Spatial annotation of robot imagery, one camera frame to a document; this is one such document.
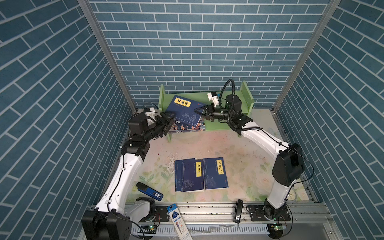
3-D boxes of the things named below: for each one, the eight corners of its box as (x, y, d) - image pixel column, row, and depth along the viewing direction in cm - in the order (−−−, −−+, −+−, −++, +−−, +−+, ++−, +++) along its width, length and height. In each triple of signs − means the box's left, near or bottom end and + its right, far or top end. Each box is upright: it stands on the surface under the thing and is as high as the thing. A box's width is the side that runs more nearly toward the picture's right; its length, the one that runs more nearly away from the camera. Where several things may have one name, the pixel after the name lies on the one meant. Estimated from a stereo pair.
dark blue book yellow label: (180, 191, 83) (179, 189, 80) (182, 161, 95) (182, 158, 92) (203, 191, 83) (204, 189, 80) (203, 161, 95) (203, 158, 92)
